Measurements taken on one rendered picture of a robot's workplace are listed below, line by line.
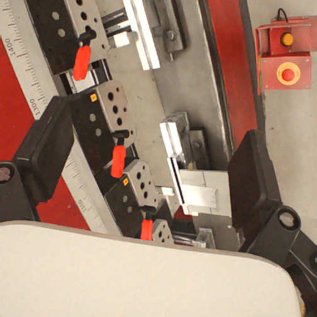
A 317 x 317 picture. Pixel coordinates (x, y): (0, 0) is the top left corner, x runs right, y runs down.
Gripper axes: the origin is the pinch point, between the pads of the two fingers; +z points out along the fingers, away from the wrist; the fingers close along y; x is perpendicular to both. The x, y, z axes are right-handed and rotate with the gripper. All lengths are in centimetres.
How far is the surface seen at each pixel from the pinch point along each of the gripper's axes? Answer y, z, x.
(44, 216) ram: -15.3, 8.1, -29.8
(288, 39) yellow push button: 38, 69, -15
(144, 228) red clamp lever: 2.4, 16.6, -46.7
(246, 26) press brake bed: 44, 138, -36
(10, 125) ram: -20.9, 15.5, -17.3
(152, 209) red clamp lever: 3.4, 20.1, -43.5
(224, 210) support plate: 29, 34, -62
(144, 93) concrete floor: -9, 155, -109
